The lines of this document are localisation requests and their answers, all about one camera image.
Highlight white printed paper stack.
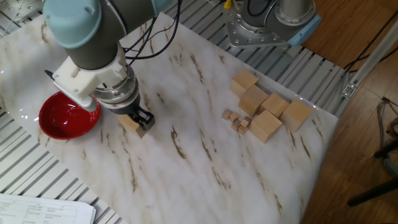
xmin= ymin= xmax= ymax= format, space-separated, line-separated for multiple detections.
xmin=0 ymin=193 xmax=96 ymax=224

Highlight black gripper cable bundle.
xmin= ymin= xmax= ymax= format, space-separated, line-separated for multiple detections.
xmin=44 ymin=0 xmax=183 ymax=81

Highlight large wooden cube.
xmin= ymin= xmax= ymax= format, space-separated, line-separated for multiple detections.
xmin=230 ymin=68 xmax=259 ymax=98
xmin=279 ymin=99 xmax=313 ymax=133
xmin=117 ymin=113 xmax=155 ymax=139
xmin=259 ymin=93 xmax=290 ymax=119
xmin=238 ymin=84 xmax=269 ymax=118
xmin=249 ymin=109 xmax=283 ymax=144

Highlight grey cable bundle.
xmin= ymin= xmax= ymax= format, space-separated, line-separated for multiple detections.
xmin=376 ymin=98 xmax=398 ymax=178

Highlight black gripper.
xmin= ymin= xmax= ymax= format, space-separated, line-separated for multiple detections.
xmin=108 ymin=95 xmax=155 ymax=131

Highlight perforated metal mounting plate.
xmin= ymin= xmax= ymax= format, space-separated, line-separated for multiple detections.
xmin=0 ymin=0 xmax=47 ymax=24

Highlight red glossy bowl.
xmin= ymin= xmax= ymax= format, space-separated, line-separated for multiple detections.
xmin=38 ymin=91 xmax=101 ymax=141

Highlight thin black floor cable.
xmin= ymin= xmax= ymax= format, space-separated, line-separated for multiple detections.
xmin=343 ymin=11 xmax=398 ymax=74

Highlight black stand legs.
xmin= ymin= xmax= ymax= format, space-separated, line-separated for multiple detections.
xmin=346 ymin=141 xmax=398 ymax=208

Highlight white wrist mount housing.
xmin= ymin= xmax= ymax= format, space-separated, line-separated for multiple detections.
xmin=51 ymin=43 xmax=129 ymax=113

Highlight aluminium frame rail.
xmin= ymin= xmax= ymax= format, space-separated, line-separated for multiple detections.
xmin=335 ymin=18 xmax=398 ymax=118

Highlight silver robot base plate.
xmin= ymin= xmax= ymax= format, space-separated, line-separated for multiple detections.
xmin=222 ymin=0 xmax=289 ymax=49

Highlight white marble pattern board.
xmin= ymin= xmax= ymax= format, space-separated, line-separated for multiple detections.
xmin=0 ymin=12 xmax=339 ymax=224

